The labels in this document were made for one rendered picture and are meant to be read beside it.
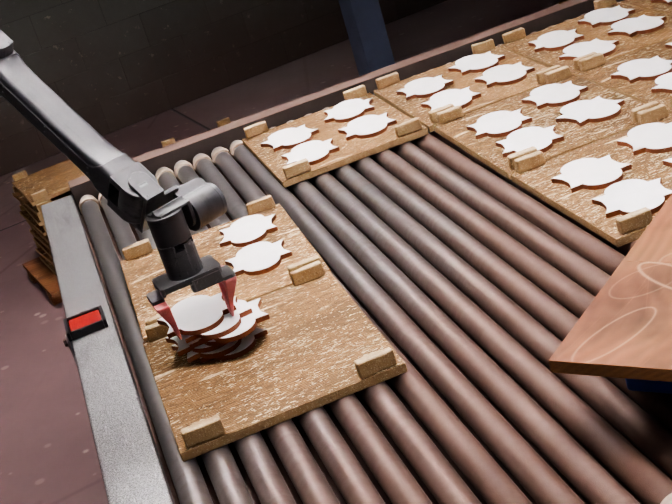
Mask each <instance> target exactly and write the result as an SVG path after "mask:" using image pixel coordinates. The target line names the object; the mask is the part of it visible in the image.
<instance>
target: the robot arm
mask: <svg viewBox="0 0 672 504"><path fill-rule="evenodd" d="M0 97H3V98H5V99H6V100H7V101H8V102H9V103H10V104H11V105H13V106H14V107H15V108H16V109H17V110H18V111H19V112H20V113H21V114H22V115H23V116H24V117H25V118H26V119H27V120H28V121H29V122H30V123H32V124H33V125H34V126H35V127H36V128H37V129H38V130H39V131H40V132H41V133H42V134H43V135H44V136H45V137H46V138H47V139H48V140H49V141H51V142H52V143H53V144H54V145H55V146H56V147H57V148H58V149H59V150H60V151H61V152H62V153H63V154H64V155H65V156H66V157H67V158H68V159H69V160H71V161H72V162H73V163H74V164H75V165H76V166H77V167H78V168H79V169H80V170H81V171H82V172H83V173H84V174H85V175H86V176H87V177H88V178H89V180H90V181H91V182H92V183H93V185H94V187H95V188H96V189H97V191H98V192H99V193H100V194H101V195H102V196H104V197H105V198H106V199H107V205H108V206H109V207H110V208H111V209H112V210H113V211H114V212H115V213H116V214H117V215H118V216H119V217H120V218H121V219H123V220H124V221H126V222H128V223H130V224H131V225H132V226H133V227H134V228H137V229H138V230H139V231H140V232H141V233H144V232H145V231H147V230H149V229H150V232H151V234H152V237H153V239H154V242H155V245H156V247H157V250H158V252H159V255H160V258H161V260H162V263H163V265H164V268H165V271H166V273H164V274H162V275H160V276H157V277H155V278H153V279H152V282H153V285H154V287H155V289H156V290H154V291H152V292H150V293H148V294H147V295H146V296H147V299H148V301H149V302H150V304H151V305H152V306H153V308H154V309H155V310H156V312H157V313H158V314H159V315H160V316H161V317H162V318H163V319H164V320H165V321H166V322H167V323H168V324H169V325H170V326H171V327H172V329H173V330H174V332H175V334H176V335H177V337H178V338H179V339H180V340H181V339H182V337H181V334H180V331H179V329H178V326H177V324H176V321H175V319H174V316H173V314H172V312H171V309H170V307H169V305H168V304H167V303H166V301H165V299H164V298H166V297H167V296H166V295H168V294H171V293H173V292H175V291H178V290H180V289H182V288H185V287H187V286H189V285H190V287H191V290H192V291H193V292H194V293H196V292H199V291H202V290H204V289H206V288H208V287H211V286H213V285H215V284H218V285H219V287H220V290H221V293H222V295H223V298H224V301H225V303H226V306H227V308H228V310H229V313H230V314H231V316H234V294H235V288H236V282H237V277H236V274H235V272H234V271H233V270H232V269H231V268H230V267H229V266H228V265H220V263H219V262H218V261H217V260H215V259H214V258H213V257H212V256H211V255H206V256H204V257H201V258H200V256H199V254H198V251H197V248H196V246H195V243H194V240H193V238H192V235H191V232H190V230H193V231H197V230H199V229H200V228H202V227H204V226H205V225H207V224H209V223H210V222H212V221H214V220H215V219H217V218H218V217H220V216H222V215H223V214H225V213H226V211H227V202H226V199H225V197H224V195H223V193H222V192H221V190H220V189H219V188H218V187H217V186H216V185H214V184H212V183H207V182H206V181H205V180H203V179H202V178H195V179H193V180H191V181H189V182H187V183H184V184H182V185H180V186H178V187H177V186H176V185H174V186H173V187H171V188H169V189H167V190H166V191H165V190H164V189H163V188H162V187H161V186H159V185H158V182H157V179H156V177H155V176H154V175H153V174H152V173H151V172H150V171H149V170H147V169H146V168H145V167H144V166H143V165H142V164H141V163H140V162H139V161H137V162H135V161H134V160H133V159H131V158H130V157H129V156H128V155H127V154H126V153H124V152H121V151H120V150H118V149H117V148H116V147H114V146H113V145H112V144H111V143H109V142H108V141H107V140H106V139H105V138H104V137H103V136H101V135H100V134H99V133H98V132H97V131H96V130H95V129H94V128H93V127H92V126H91V125H90V124H89V123H87V122H86V121H85V120H84V119H83V118H82V117H81V116H80V115H79V114H78V113H77V112H76V111H74V110H73V109H72V108H71V107H70V106H69V105H68V104H67V103H66V102H65V101H64V100H63V99H62V98H60V97H59V96H58V95H57V94H56V93H55V92H54V91H53V90H52V89H51V88H50V87H49V86H48V85H46V84H45V83H44V82H43V81H42V80H41V79H40V78H39V77H38V76H37V75H36V74H35V73H34V72H33V71H32V70H31V69H30V68H29V67H28V66H27V65H26V64H25V63H24V61H23V59H22V58H21V57H20V55H19V54H18V53H17V52H16V51H15V50H14V49H13V40H11V39H10V38H9V37H8V36H7V35H6V34H5V33H4V32H3V31H2V30H1V29H0ZM189 229H190V230H189Z"/></svg>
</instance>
